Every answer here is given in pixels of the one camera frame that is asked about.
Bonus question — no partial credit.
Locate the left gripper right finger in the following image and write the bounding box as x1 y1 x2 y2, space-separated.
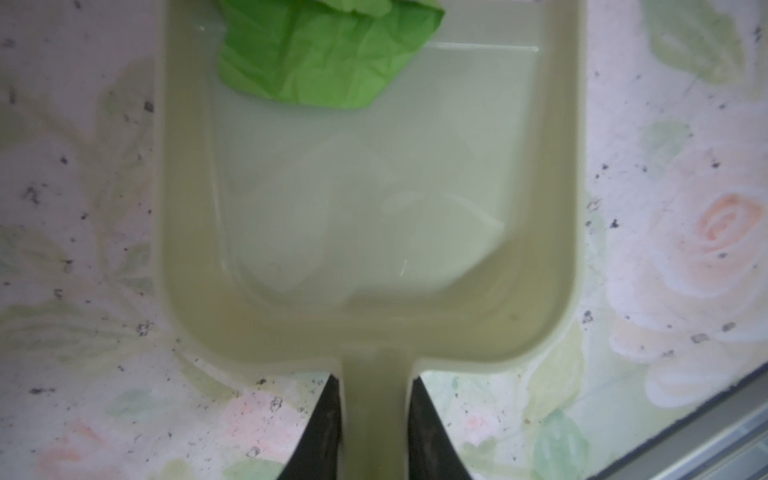
409 377 472 480

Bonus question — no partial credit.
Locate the aluminium rail frame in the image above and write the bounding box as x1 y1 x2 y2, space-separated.
589 364 767 479

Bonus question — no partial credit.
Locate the green dustpan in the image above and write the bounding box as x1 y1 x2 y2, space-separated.
153 1 587 479

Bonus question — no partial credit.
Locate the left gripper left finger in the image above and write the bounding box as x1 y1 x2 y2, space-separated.
277 375 342 480

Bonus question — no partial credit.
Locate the green paper scrap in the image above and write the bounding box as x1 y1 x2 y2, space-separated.
217 1 445 109

